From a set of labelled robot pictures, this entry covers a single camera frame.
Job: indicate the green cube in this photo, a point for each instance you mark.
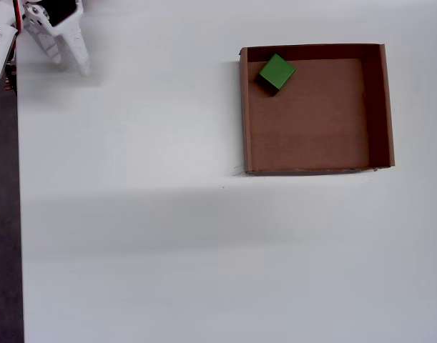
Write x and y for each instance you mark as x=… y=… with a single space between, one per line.
x=277 y=71

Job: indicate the white gripper with motor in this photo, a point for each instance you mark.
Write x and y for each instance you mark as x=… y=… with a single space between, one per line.
x=69 y=38

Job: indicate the brown cardboard box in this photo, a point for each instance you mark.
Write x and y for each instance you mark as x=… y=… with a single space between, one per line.
x=311 y=125

